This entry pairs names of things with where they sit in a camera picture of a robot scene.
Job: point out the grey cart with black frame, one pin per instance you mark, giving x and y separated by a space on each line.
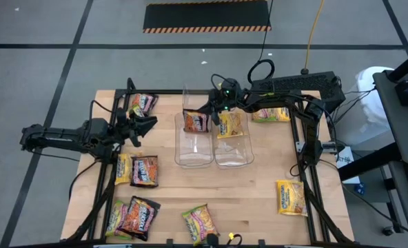
407 137

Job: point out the white plastic bag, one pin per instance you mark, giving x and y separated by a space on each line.
366 82

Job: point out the black loop with yellow tag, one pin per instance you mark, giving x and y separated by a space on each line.
234 239

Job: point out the clear plastic bin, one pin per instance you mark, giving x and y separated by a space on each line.
197 98
193 148
231 151

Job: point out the white paper sheet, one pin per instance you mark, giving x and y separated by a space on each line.
347 162

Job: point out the black caster wheel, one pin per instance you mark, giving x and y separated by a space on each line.
387 230

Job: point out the black hazard-striped floor mat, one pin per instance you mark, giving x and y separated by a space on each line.
204 15

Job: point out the small blue box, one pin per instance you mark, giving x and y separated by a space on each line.
359 188

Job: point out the small black object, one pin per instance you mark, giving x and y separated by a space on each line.
212 240

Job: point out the black table edge bracket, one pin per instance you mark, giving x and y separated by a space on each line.
170 242
262 242

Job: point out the silver aluminium bar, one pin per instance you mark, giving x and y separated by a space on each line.
112 246
297 246

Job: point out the black fire noodle ramen pack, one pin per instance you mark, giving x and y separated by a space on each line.
138 217
145 101
196 121
144 172

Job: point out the black aluminium table frame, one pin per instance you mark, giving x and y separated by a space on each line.
162 92

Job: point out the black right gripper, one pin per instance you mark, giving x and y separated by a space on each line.
219 106

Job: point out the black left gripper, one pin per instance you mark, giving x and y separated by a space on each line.
130 127

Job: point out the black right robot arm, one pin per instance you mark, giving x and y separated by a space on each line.
276 97

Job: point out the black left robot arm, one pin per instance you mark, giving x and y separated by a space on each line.
59 137

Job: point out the black cart post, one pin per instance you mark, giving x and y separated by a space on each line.
407 63

